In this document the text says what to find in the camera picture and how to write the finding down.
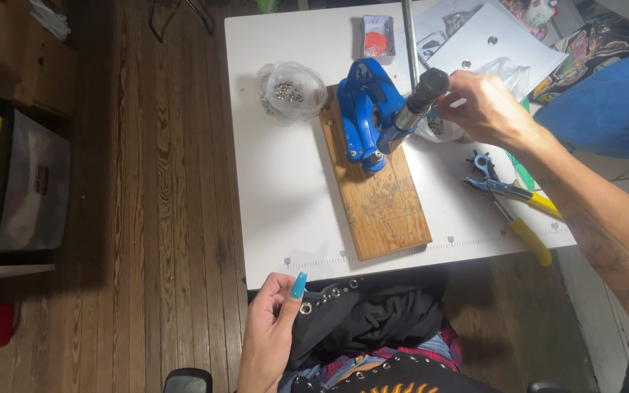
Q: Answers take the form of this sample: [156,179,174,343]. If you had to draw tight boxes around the person's left hand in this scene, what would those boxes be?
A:
[236,271,309,378]

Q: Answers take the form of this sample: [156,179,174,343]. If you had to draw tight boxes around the person's right hand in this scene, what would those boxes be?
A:
[435,70,540,157]

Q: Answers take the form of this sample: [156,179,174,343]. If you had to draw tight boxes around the black garment with metal grommets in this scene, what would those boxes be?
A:
[286,275,450,378]

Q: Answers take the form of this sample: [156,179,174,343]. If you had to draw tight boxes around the empty clear plastic bag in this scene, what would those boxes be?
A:
[475,56,531,102]

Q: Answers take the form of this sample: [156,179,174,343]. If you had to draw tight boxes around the small clear bag of grommets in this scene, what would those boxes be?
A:
[414,106,475,144]

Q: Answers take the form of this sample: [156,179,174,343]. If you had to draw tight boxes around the grey metal pole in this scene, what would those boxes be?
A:
[401,0,420,92]

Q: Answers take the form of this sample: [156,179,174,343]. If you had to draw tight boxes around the printed paper sheets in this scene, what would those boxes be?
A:
[399,0,492,63]

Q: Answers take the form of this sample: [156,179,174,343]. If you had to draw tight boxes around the white paper sheet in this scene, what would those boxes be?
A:
[426,3,570,102]

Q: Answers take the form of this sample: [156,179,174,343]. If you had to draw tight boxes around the orange red piece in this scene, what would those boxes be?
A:
[364,31,389,55]

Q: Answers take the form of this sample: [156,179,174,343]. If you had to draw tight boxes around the small patterned paper box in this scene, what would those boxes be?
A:
[359,15,397,66]

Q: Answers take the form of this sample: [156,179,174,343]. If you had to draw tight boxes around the green paper piece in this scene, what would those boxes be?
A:
[505,98,537,193]

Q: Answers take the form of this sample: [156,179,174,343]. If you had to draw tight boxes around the white bottle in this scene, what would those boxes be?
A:
[521,0,559,29]

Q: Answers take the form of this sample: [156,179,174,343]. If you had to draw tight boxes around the black graphic print fabric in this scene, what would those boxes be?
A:
[527,19,629,104]

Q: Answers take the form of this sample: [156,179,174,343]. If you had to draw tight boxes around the wooden base board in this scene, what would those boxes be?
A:
[318,84,434,262]

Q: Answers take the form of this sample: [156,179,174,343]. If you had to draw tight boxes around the clear bag of silver grommets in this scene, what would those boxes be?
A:
[257,61,329,127]

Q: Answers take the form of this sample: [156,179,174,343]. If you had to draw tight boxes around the black studded flame print top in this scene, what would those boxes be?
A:
[292,352,503,393]

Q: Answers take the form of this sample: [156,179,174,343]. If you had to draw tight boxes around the black chair armrest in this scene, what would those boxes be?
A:
[163,367,213,393]

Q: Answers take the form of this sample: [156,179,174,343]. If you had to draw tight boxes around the white plastic bag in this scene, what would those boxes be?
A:
[29,0,72,42]

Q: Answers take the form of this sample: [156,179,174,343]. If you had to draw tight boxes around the brown cardboard box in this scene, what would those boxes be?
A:
[0,0,78,119]

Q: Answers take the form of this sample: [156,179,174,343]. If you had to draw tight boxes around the storage bin with yellow lid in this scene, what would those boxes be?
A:
[0,95,72,258]

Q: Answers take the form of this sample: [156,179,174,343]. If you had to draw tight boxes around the white shelf board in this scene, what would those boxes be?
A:
[0,264,56,282]

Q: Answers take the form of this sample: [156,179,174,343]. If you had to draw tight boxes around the blue grommet press with handle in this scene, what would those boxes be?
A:
[336,57,452,174]

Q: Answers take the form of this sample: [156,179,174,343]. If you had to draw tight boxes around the yellow handled hole punch pliers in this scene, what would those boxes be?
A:
[463,150,564,267]

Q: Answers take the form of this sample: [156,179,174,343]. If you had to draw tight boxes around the black wire frame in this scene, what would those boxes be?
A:
[148,0,217,44]

